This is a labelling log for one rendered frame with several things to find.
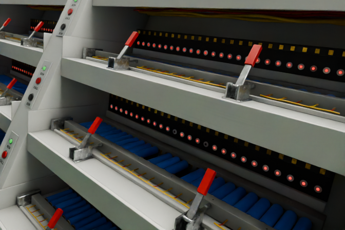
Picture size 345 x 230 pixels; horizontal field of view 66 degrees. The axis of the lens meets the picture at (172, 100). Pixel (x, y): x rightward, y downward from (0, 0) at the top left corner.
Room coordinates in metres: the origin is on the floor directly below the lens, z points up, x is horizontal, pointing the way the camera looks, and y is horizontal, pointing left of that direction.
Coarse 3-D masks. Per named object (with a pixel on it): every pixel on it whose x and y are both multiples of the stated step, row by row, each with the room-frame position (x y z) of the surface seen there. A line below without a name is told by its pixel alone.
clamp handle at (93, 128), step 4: (96, 120) 0.53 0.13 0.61; (100, 120) 0.53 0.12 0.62; (92, 124) 0.53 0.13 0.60; (96, 124) 0.53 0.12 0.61; (92, 128) 0.53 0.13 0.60; (96, 128) 0.53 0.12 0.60; (88, 132) 0.53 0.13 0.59; (92, 132) 0.53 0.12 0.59; (88, 136) 0.53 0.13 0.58; (84, 140) 0.53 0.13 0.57; (80, 144) 0.53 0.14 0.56; (84, 144) 0.52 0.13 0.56; (80, 148) 0.52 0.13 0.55
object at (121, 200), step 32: (32, 128) 0.63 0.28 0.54; (64, 160) 0.52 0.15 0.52; (96, 160) 0.53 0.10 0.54; (224, 160) 0.50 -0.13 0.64; (96, 192) 0.46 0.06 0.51; (128, 192) 0.44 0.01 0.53; (160, 192) 0.45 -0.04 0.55; (288, 192) 0.43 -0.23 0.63; (128, 224) 0.41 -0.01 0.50; (160, 224) 0.37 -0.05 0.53
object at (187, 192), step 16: (64, 128) 0.66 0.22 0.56; (80, 128) 0.62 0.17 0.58; (112, 144) 0.55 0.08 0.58; (128, 160) 0.51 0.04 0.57; (144, 160) 0.50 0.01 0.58; (144, 176) 0.49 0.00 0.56; (160, 176) 0.46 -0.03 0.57; (176, 176) 0.46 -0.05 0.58; (176, 192) 0.44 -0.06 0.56; (192, 192) 0.42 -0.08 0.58; (224, 208) 0.38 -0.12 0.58; (224, 224) 0.38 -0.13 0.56; (240, 224) 0.37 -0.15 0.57; (256, 224) 0.36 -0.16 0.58
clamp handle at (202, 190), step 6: (210, 174) 0.37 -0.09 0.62; (204, 180) 0.37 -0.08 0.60; (210, 180) 0.36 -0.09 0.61; (204, 186) 0.36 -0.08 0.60; (198, 192) 0.37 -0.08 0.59; (204, 192) 0.36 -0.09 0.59; (198, 198) 0.36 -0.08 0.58; (192, 204) 0.36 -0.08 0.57; (198, 204) 0.36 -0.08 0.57; (192, 210) 0.36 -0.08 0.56; (186, 216) 0.36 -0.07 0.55; (192, 216) 0.36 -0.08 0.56
